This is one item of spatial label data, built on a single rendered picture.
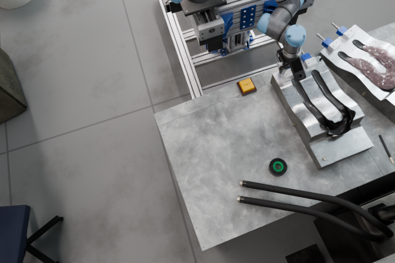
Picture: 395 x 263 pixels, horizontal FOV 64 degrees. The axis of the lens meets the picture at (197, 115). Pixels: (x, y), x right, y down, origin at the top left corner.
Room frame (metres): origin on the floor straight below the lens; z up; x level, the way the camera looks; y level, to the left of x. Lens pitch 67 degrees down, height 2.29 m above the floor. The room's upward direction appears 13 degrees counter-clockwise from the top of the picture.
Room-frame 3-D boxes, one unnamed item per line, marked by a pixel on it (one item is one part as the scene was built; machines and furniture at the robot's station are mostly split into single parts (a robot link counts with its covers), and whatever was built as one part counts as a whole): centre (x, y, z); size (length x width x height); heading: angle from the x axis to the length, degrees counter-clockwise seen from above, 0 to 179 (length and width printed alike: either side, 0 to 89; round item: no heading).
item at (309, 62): (0.77, -0.59, 0.89); 0.13 x 0.05 x 0.05; 9
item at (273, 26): (0.75, -0.38, 1.24); 0.11 x 0.11 x 0.08; 40
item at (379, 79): (0.63, -0.91, 0.90); 0.26 x 0.18 x 0.08; 26
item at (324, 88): (0.51, -0.58, 0.92); 0.35 x 0.16 x 0.09; 9
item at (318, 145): (0.49, -0.57, 0.87); 0.50 x 0.26 x 0.14; 9
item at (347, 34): (0.90, -0.84, 0.85); 0.13 x 0.05 x 0.05; 26
